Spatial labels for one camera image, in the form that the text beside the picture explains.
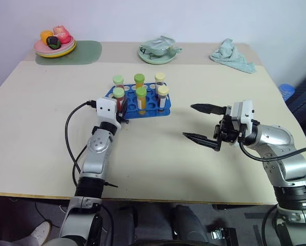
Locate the beige cap brown liquid tube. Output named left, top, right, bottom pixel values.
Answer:
left=157, top=85, right=170, bottom=113
left=154, top=72, right=166, bottom=89

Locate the blue test tube rack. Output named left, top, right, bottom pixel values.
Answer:
left=104, top=82, right=172, bottom=120

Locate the green cap red liquid tube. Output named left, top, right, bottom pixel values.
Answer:
left=112, top=74, right=125, bottom=90
left=113, top=87, right=125, bottom=111

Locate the mint green plate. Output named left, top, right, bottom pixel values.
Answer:
left=138, top=43, right=178, bottom=65

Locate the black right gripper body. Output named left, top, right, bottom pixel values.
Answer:
left=213, top=105, right=243, bottom=145

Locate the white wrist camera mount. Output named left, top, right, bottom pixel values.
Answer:
left=96, top=97, right=123, bottom=130
left=231, top=100, right=260, bottom=136

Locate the pink plate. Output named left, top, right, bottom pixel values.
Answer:
left=34, top=35, right=75, bottom=53

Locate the red pink toy fruit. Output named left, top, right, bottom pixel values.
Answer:
left=53, top=25, right=72, bottom=44

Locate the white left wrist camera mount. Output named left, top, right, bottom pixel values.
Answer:
left=96, top=97, right=123, bottom=130

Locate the dark rounded shape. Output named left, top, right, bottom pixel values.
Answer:
left=170, top=203, right=210, bottom=243

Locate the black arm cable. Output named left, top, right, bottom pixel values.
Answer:
left=65, top=99, right=97, bottom=188
left=238, top=139, right=306, bottom=162

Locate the green placemat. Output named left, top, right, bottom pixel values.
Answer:
left=35, top=40, right=103, bottom=66

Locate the clear plastic bag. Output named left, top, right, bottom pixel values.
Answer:
left=140, top=35, right=176, bottom=52

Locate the white shoe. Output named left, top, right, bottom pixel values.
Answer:
left=30, top=220, right=53, bottom=243

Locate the black green toy fruit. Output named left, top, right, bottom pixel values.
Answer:
left=46, top=36, right=61, bottom=49

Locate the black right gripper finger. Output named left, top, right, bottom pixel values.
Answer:
left=182, top=132, right=222, bottom=153
left=190, top=103, right=227, bottom=115

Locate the yellow plate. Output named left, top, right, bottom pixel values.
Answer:
left=35, top=40, right=77, bottom=59

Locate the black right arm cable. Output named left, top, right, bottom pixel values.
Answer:
left=238, top=139, right=306, bottom=162

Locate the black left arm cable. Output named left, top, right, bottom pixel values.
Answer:
left=65, top=99, right=97, bottom=188

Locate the pale green plate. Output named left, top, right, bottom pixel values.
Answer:
left=34, top=42, right=76, bottom=56

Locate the silver metal clamp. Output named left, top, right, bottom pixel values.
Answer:
left=210, top=227, right=239, bottom=246

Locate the orange toy fruit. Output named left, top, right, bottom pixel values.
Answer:
left=40, top=30, right=54, bottom=42

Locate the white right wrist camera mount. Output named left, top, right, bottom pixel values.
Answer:
left=231, top=100, right=260, bottom=136

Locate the blue round container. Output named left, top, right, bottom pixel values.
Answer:
left=278, top=83, right=296, bottom=100

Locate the teal crumpled cloth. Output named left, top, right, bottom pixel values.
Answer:
left=210, top=37, right=256, bottom=74

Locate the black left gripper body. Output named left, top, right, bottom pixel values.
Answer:
left=116, top=110, right=130, bottom=126

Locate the green cap yellow liquid tube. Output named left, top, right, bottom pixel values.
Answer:
left=136, top=87, right=148, bottom=115
left=133, top=73, right=145, bottom=89

